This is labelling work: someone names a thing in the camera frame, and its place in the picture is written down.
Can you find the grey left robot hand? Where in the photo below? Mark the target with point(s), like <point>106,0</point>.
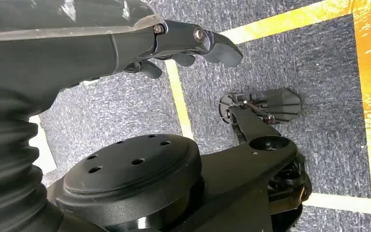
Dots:
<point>60,57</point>

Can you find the ribbed grey left arm sleeve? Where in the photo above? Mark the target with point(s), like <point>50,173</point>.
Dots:
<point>6,166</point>

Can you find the black robot leg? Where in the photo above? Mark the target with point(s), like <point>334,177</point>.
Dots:
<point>160,189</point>

